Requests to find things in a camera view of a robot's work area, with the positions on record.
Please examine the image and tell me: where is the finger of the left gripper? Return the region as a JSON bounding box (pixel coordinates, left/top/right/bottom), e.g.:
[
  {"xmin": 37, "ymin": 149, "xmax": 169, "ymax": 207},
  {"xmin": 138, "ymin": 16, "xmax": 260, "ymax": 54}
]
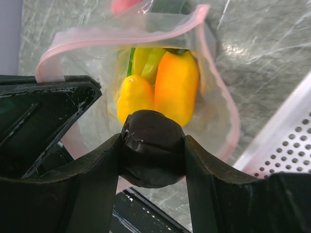
[{"xmin": 0, "ymin": 75, "xmax": 101, "ymax": 179}]

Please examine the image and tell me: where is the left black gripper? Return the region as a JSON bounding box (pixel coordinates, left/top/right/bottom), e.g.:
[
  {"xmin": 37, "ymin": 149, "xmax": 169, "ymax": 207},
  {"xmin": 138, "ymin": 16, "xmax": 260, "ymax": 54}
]
[{"xmin": 110, "ymin": 188, "xmax": 190, "ymax": 233}]

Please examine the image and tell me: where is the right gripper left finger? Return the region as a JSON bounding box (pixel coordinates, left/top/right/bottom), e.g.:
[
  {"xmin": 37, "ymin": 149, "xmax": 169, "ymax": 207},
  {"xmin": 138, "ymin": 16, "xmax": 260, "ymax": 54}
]
[{"xmin": 0, "ymin": 134, "xmax": 121, "ymax": 233}]

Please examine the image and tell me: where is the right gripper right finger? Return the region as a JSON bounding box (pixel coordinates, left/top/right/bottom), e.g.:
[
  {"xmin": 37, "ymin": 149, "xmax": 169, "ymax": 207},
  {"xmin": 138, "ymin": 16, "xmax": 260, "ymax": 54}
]
[{"xmin": 185, "ymin": 135, "xmax": 311, "ymax": 233}]

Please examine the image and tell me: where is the yellow pear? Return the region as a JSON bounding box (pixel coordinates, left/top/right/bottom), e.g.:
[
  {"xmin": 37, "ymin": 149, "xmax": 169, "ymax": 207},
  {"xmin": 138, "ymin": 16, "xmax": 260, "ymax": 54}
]
[{"xmin": 117, "ymin": 75, "xmax": 154, "ymax": 124}]

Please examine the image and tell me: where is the yellow green starfruit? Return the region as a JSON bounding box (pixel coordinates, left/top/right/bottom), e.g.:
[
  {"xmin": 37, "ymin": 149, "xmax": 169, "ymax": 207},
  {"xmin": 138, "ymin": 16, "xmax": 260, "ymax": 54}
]
[{"xmin": 132, "ymin": 48, "xmax": 166, "ymax": 85}]

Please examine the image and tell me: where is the orange yellow mango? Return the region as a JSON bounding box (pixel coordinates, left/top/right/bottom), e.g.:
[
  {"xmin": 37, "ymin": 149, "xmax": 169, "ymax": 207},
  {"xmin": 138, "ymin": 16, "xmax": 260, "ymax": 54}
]
[{"xmin": 155, "ymin": 51, "xmax": 199, "ymax": 127}]

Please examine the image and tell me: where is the pink peach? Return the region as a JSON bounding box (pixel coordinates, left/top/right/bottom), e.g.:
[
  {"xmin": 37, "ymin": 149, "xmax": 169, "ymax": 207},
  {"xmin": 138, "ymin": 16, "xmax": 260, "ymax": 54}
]
[{"xmin": 111, "ymin": 0, "xmax": 141, "ymax": 14}]

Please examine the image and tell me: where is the clear zip top bag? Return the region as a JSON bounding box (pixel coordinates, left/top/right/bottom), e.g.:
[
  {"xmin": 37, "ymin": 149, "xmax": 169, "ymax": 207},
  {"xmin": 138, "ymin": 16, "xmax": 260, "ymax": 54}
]
[{"xmin": 35, "ymin": 0, "xmax": 240, "ymax": 161}]

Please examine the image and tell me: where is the white perforated basket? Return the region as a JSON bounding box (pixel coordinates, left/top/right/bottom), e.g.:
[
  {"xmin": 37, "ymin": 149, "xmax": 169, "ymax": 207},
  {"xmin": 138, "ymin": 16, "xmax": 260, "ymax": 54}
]
[{"xmin": 233, "ymin": 74, "xmax": 311, "ymax": 179}]

